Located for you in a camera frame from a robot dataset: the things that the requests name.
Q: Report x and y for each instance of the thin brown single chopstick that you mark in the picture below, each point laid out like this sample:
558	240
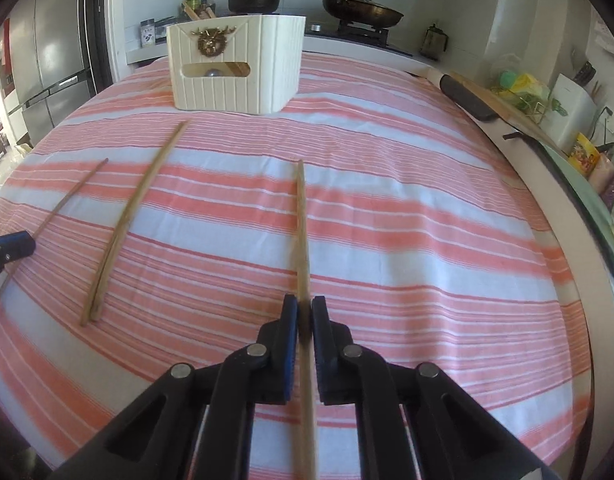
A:
53	214

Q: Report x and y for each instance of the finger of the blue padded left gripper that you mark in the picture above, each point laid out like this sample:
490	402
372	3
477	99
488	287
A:
16	246

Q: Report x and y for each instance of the oil bottles cluster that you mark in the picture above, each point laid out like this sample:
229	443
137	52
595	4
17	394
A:
197	9

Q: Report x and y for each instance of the wok with glass lid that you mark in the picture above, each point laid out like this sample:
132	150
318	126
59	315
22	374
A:
365	12

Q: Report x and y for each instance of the wire basket with sponges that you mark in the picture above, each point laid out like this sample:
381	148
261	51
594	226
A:
523	91

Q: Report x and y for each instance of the dark glass kettle jar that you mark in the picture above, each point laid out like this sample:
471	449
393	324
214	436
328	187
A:
435	43

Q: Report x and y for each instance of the pink white striped tablecloth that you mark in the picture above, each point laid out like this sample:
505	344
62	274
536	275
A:
422	239

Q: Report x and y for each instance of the white knife block holder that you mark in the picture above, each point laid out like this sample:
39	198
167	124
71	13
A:
570	111

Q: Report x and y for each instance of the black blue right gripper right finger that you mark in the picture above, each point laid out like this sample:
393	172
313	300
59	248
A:
413	423

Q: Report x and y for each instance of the black gas cooktop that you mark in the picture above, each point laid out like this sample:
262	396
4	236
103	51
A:
369	36

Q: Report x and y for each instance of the yellow snack packet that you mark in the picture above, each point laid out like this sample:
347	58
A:
584	155

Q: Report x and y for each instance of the light wooden chopstick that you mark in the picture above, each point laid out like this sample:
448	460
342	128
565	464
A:
306	361

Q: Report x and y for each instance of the black spice rack with jars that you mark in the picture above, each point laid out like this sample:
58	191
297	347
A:
160	28

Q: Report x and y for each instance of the grey double door refrigerator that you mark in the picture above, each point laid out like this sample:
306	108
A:
50	62

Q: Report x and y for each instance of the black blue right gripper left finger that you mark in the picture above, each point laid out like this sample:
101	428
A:
195	423

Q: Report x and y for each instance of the white patterned spice jar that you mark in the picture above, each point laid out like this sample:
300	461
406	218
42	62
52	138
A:
147	33

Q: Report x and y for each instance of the brown chopstick pair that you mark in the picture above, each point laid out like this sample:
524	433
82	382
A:
94	301

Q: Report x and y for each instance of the cream ribbed storage box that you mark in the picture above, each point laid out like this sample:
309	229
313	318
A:
246	63

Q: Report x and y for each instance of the wooden cutting board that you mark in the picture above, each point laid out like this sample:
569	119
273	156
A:
507	112

